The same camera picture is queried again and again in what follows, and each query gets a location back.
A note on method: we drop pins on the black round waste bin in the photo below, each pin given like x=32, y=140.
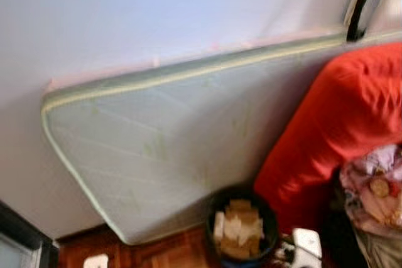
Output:
x=271, y=214

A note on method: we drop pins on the white crumpled tissue paper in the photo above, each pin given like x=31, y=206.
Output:
x=218, y=227

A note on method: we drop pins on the pink cartoon print blanket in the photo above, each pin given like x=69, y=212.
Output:
x=377, y=186

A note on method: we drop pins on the large red cushion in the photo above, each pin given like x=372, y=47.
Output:
x=339, y=111

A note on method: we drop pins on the black framed glass panel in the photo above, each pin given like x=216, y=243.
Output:
x=19, y=240

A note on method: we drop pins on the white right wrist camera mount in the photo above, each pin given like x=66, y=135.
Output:
x=308, y=246

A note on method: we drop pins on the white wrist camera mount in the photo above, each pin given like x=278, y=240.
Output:
x=95, y=262
x=308, y=246

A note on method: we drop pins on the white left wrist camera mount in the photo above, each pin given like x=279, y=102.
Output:
x=95, y=262

